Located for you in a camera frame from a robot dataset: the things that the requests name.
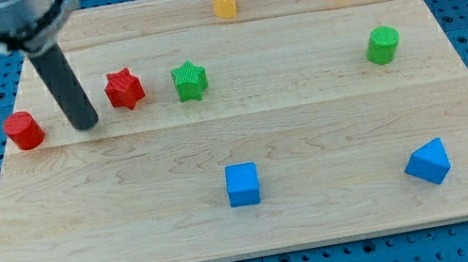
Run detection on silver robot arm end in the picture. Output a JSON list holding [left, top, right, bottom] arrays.
[[0, 0, 80, 56]]

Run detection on green star block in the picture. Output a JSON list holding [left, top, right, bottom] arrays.
[[170, 60, 208, 102]]

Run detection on red star block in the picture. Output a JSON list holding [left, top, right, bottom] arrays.
[[104, 68, 145, 110]]

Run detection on light wooden board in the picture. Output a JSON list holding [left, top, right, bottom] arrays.
[[0, 0, 468, 262]]

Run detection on blue cube block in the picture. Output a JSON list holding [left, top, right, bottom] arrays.
[[225, 162, 261, 208]]

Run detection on yellow heart block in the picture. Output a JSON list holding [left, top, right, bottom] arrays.
[[212, 0, 238, 19]]

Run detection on green cylinder block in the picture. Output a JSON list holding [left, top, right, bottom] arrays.
[[366, 25, 400, 65]]

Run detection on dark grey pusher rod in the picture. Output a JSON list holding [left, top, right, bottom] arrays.
[[28, 44, 99, 131]]

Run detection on blue triangle block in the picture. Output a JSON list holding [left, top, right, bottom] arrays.
[[404, 138, 451, 185]]

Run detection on red cylinder block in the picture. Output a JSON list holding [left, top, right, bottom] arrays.
[[3, 111, 45, 151]]

